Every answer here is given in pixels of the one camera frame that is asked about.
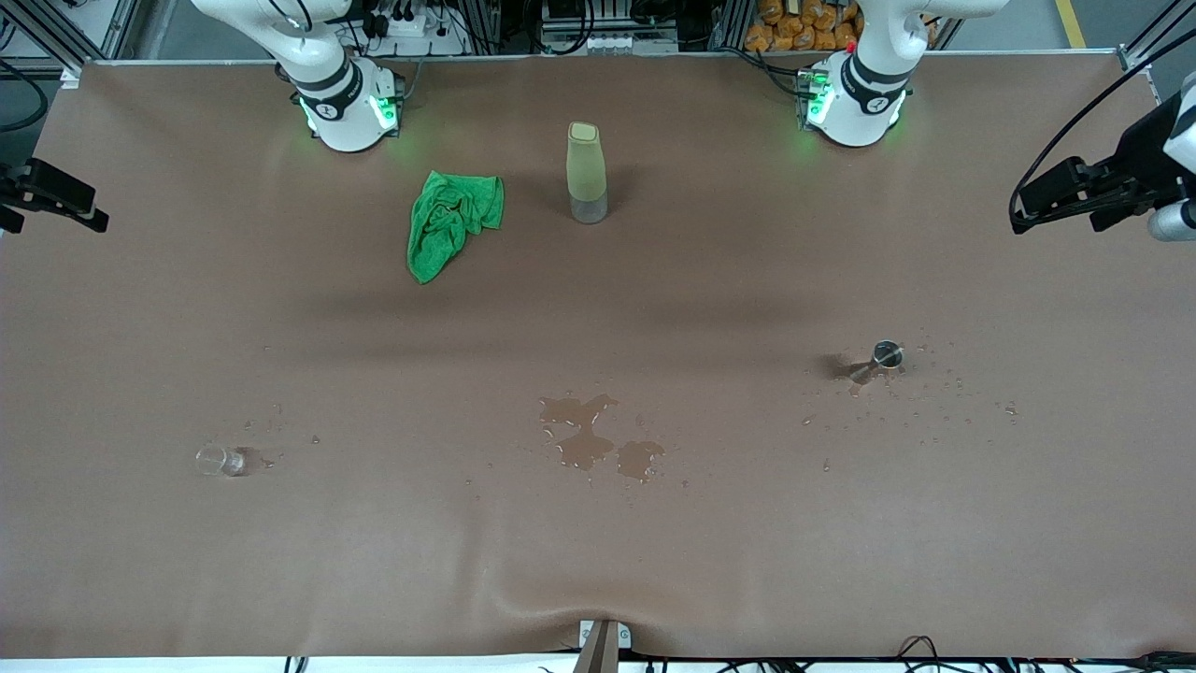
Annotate small metal shaker cup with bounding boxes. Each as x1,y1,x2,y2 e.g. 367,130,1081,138
846,340,905,385

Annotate clear glass measuring cup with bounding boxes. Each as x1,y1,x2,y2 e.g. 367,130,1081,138
195,445,249,479

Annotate orange snack bags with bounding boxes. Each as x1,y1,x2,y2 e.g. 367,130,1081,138
745,0,865,52

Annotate white power strip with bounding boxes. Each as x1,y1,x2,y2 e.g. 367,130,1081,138
360,0,468,57

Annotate green cloth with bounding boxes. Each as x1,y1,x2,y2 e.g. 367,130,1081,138
406,170,505,285

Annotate olive green bottle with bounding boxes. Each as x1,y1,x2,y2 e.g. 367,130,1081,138
566,122,609,225

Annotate grey electronics rack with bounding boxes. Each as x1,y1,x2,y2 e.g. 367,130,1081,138
540,0,680,55

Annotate large brown liquid puddle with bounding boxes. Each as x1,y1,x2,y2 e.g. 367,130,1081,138
539,393,666,484

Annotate brown table mat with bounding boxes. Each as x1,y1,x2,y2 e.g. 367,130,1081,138
0,51,1196,660

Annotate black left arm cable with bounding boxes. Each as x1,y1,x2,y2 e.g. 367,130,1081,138
1009,37,1196,235

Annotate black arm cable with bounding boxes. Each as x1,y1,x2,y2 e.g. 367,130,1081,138
0,56,50,134
1009,37,1196,235

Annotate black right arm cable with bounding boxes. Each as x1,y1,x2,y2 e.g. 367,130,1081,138
0,56,50,134

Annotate aluminium frame post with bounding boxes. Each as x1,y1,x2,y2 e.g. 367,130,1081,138
0,0,141,71
1117,0,1196,104

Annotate black cable bundle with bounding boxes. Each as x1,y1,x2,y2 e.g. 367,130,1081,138
645,636,1196,673

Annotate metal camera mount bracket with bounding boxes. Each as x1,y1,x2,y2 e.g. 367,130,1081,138
577,619,634,673

